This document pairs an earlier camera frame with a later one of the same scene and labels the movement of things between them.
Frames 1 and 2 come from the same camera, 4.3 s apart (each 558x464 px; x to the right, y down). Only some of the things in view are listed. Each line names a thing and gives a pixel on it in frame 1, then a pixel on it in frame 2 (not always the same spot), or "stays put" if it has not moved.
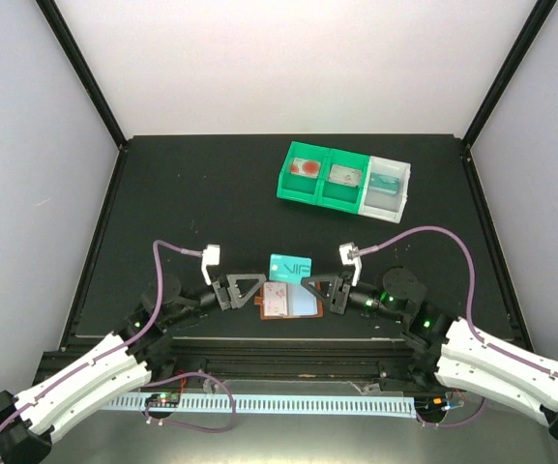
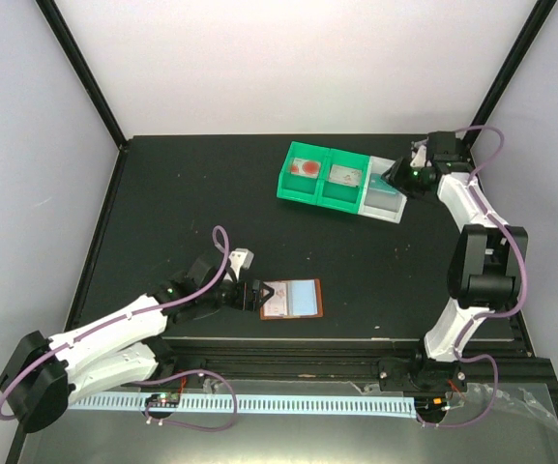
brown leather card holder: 283,302 stays put
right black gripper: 340,285 to 400,185
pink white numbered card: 344,175 stays put
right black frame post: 534,24 stays put
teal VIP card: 289,269 to 377,182
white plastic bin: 386,189 stays put
